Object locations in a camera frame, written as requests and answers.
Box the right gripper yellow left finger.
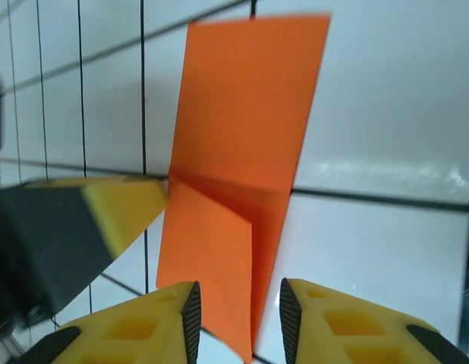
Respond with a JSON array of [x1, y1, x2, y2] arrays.
[[24, 280, 202, 364]]

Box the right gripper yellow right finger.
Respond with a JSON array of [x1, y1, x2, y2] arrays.
[[279, 278, 469, 364]]

